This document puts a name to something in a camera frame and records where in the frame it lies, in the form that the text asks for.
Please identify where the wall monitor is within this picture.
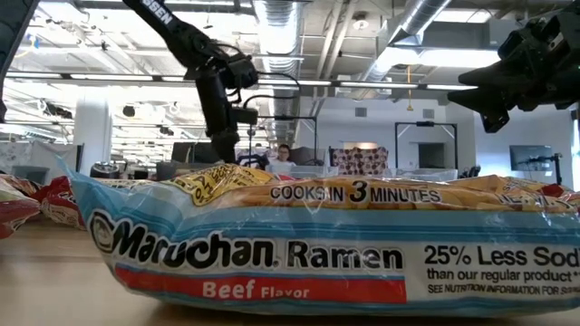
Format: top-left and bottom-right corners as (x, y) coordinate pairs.
(508, 144), (555, 172)

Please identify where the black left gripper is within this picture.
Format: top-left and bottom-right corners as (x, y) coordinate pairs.
(198, 86), (240, 165)

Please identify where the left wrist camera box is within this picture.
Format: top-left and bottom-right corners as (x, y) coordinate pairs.
(231, 106), (259, 127)

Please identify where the black round bin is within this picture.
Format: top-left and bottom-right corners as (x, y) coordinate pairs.
(89, 161), (121, 179)

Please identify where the person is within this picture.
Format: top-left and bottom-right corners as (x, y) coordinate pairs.
(266, 143), (299, 176)

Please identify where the dark patterned cloth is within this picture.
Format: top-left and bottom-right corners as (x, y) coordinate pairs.
(332, 146), (390, 177)

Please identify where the white fabric partition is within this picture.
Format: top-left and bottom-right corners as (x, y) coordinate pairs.
(0, 140), (79, 182)

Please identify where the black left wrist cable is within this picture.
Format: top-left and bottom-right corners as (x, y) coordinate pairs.
(235, 72), (302, 120)

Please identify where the grey bin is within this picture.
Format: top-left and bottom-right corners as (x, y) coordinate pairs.
(11, 165), (51, 183)

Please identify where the blue Maruchan ramen packet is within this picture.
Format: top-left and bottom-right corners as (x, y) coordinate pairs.
(56, 156), (580, 318)

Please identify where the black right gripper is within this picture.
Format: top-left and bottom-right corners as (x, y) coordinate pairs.
(447, 8), (580, 134)

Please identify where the black metal frame stand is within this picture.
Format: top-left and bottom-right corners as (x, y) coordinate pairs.
(394, 120), (459, 171)
(247, 115), (318, 168)

